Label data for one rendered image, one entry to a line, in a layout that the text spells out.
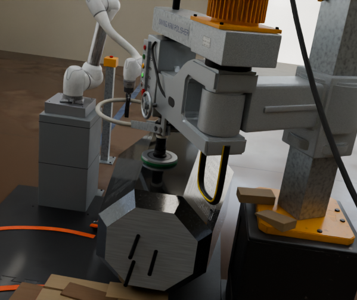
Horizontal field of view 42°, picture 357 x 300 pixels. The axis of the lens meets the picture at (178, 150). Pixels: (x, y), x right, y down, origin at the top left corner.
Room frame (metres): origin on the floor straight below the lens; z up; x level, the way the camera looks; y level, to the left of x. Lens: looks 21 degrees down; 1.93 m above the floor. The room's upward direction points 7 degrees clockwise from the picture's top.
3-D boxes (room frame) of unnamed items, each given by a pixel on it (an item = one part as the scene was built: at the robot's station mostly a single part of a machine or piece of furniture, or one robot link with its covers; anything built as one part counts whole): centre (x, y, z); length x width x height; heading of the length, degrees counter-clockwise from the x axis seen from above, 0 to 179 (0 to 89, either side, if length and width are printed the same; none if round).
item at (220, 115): (1.97, -0.16, 1.39); 0.19 x 0.19 x 0.20
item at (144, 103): (2.41, 0.17, 1.25); 0.15 x 0.10 x 0.15; 24
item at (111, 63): (4.49, 0.75, 0.54); 0.20 x 0.20 x 1.09; 88
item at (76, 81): (3.55, 0.87, 1.05); 0.18 x 0.16 x 0.22; 155
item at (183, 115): (2.21, -0.04, 1.35); 0.74 x 0.23 x 0.49; 24
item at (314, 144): (2.31, -0.72, 1.36); 0.35 x 0.35 x 0.41
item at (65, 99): (3.52, 0.88, 0.91); 0.22 x 0.18 x 0.06; 8
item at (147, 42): (2.59, 0.24, 1.42); 0.08 x 0.03 x 0.28; 24
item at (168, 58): (2.50, 0.07, 1.37); 0.36 x 0.22 x 0.45; 24
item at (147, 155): (2.57, 0.11, 0.89); 0.21 x 0.21 x 0.01
